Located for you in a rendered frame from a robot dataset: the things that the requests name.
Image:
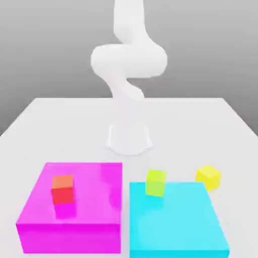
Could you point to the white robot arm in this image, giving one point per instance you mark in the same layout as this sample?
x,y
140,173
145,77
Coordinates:
x,y
129,62

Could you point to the small lime green cube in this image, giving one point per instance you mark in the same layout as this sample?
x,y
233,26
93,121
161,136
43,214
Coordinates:
x,y
155,184

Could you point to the small red cube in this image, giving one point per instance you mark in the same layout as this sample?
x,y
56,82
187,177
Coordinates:
x,y
62,193

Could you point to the small yellow cube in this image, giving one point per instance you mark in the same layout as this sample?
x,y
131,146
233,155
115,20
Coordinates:
x,y
209,177

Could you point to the large magenta box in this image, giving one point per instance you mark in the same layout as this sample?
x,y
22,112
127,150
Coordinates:
x,y
84,211

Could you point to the large cyan box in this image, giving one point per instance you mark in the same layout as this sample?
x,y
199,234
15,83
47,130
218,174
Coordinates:
x,y
177,221

